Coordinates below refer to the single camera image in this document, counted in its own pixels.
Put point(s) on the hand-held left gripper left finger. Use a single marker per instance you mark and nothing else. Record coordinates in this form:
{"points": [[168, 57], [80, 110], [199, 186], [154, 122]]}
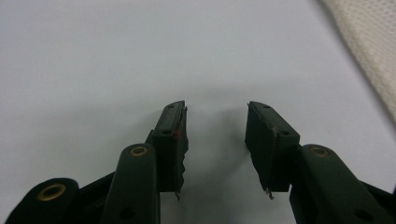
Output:
{"points": [[169, 146]]}

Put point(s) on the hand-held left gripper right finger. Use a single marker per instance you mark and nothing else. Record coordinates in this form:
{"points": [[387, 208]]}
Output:
{"points": [[271, 155]]}

